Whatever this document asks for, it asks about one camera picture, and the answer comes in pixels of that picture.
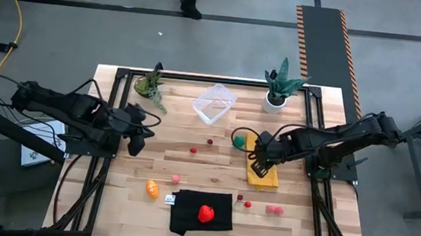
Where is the trailing succulent in dark pot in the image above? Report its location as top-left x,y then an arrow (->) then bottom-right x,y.
131,59 -> 173,115

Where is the dark brown cable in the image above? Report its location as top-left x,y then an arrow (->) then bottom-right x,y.
51,152 -> 85,228

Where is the snake plant in white pot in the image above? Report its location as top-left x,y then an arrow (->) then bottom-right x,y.
260,55 -> 312,118

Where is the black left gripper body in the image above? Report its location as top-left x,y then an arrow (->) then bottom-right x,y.
107,107 -> 136,145

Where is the black aluminium table frame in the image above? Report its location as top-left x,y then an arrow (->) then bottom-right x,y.
41,60 -> 381,236

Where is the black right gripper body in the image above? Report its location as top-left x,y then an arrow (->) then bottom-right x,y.
250,139 -> 285,167

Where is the orange toy fruit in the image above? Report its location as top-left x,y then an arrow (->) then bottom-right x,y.
145,179 -> 161,201

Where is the green toy bell pepper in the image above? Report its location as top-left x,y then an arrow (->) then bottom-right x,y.
231,135 -> 247,150

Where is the black folded cloth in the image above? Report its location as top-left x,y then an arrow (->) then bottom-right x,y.
161,187 -> 237,236

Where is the white printed booklet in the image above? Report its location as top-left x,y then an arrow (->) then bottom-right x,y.
18,116 -> 69,170

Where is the black slanted beam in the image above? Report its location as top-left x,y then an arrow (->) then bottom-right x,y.
0,109 -> 69,166

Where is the yellow folded cloth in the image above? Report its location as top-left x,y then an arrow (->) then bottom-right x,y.
241,131 -> 284,193

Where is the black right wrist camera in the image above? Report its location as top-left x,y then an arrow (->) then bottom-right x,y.
256,130 -> 276,149

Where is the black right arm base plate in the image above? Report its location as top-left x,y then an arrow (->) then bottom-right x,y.
302,147 -> 369,183

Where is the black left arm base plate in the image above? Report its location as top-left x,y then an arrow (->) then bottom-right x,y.
64,120 -> 123,160

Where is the red toy bell pepper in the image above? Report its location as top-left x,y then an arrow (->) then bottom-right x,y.
196,203 -> 216,225

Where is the black floor cable clamp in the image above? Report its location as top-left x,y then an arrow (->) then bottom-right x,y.
0,40 -> 19,55

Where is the clear plastic tupperware container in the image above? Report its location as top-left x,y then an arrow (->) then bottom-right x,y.
190,81 -> 239,129

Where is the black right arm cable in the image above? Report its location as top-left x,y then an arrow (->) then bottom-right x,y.
229,125 -> 268,155

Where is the black hazard-striped floor mat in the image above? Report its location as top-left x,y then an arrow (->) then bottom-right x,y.
284,4 -> 377,140

